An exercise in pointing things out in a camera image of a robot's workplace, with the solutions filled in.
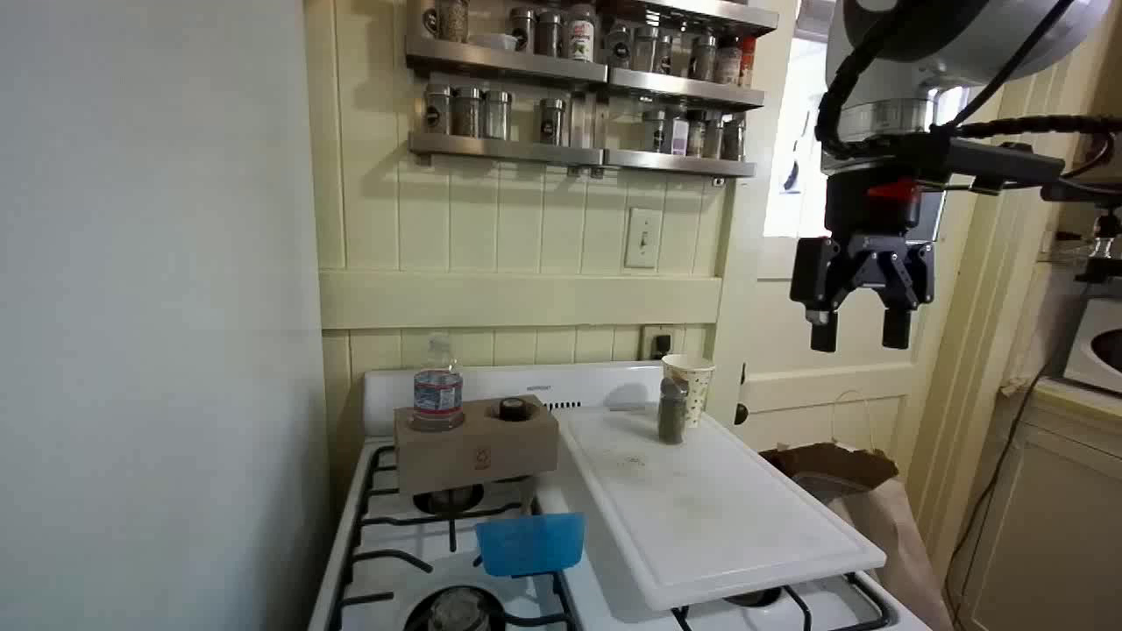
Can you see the dotted paper cup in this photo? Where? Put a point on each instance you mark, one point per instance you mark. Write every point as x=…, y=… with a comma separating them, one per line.
x=689, y=375

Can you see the brown paper bag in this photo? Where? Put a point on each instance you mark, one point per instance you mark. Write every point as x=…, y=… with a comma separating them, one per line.
x=870, y=514

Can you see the cream kitchen cabinet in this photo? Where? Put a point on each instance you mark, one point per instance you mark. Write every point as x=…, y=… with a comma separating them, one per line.
x=1055, y=514

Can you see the white microwave oven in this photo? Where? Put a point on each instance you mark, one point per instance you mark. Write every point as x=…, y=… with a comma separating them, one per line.
x=1097, y=348

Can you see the white gas stove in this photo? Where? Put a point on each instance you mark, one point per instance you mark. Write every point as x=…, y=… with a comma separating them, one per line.
x=388, y=549

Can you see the white refrigerator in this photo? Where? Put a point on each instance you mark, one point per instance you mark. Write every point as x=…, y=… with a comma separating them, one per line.
x=151, y=317

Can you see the metal spice rack shelf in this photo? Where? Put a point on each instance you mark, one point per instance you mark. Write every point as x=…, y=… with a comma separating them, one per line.
x=527, y=150
x=527, y=65
x=712, y=12

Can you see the cream panel door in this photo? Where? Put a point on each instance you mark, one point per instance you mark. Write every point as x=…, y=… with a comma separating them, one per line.
x=817, y=386

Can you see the round stove burner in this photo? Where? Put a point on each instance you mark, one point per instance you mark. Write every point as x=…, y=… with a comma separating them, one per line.
x=457, y=610

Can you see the black shaker with white top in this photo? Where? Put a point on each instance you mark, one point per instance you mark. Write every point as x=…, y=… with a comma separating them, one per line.
x=509, y=412

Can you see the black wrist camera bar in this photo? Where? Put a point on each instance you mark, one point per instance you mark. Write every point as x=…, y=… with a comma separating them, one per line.
x=968, y=159

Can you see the cardboard box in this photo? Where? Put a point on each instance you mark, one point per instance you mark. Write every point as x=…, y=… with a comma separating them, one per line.
x=479, y=450

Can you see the cream light switch plate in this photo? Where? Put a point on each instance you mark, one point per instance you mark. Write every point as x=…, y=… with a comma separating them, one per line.
x=644, y=239

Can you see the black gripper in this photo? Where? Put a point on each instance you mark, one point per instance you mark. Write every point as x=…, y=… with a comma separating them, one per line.
x=890, y=229

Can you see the white plastic cutting board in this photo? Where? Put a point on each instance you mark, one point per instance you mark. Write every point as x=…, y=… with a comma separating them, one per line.
x=712, y=514

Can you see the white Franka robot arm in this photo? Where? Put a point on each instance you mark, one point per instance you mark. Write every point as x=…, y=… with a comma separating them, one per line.
x=935, y=46

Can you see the black stove grate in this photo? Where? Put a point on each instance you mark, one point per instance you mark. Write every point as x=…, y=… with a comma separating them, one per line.
x=388, y=558
x=809, y=603

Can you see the glass jar with lid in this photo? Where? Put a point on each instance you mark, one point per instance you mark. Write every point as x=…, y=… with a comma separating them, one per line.
x=435, y=391

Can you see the wall power outlet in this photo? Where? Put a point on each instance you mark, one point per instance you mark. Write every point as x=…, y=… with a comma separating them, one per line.
x=658, y=346

